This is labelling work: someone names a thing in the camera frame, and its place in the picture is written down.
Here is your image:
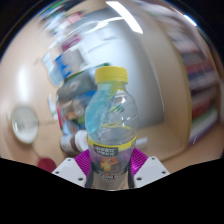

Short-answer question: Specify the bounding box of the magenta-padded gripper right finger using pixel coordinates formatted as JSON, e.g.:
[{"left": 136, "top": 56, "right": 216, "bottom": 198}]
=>
[{"left": 128, "top": 147, "right": 170, "bottom": 188}]

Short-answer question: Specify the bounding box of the blue and white box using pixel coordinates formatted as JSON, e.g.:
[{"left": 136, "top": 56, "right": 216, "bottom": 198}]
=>
[{"left": 41, "top": 46, "right": 84, "bottom": 86}]

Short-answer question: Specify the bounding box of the white ceramic mug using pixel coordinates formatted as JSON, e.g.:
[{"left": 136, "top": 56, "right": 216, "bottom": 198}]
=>
[{"left": 7, "top": 105, "right": 40, "bottom": 145}]

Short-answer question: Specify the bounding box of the yellow-capped clear drink bottle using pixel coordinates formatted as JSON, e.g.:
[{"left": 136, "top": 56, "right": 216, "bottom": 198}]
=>
[{"left": 84, "top": 65, "right": 139, "bottom": 190}]

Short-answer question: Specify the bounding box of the flat round red coaster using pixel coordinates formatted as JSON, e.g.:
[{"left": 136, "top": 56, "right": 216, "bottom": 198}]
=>
[{"left": 36, "top": 157, "right": 58, "bottom": 173}]

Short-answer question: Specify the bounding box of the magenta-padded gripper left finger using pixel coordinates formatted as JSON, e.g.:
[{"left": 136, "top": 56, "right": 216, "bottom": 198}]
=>
[{"left": 51, "top": 149, "right": 94, "bottom": 189}]

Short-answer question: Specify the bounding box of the wooden shelf unit with books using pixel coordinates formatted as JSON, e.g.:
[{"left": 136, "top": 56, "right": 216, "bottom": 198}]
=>
[{"left": 166, "top": 9, "right": 223, "bottom": 144}]

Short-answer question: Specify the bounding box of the grey shaker bottle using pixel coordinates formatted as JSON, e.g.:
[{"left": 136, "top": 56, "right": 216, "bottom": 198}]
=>
[{"left": 56, "top": 63, "right": 111, "bottom": 101}]

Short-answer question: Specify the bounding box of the white-lidded jar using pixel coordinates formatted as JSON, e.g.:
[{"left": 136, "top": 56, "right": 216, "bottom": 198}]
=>
[{"left": 60, "top": 129, "right": 89, "bottom": 156}]

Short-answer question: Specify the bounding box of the ceiling tube light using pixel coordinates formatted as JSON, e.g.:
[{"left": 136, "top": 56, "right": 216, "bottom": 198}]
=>
[{"left": 105, "top": 0, "right": 144, "bottom": 35}]

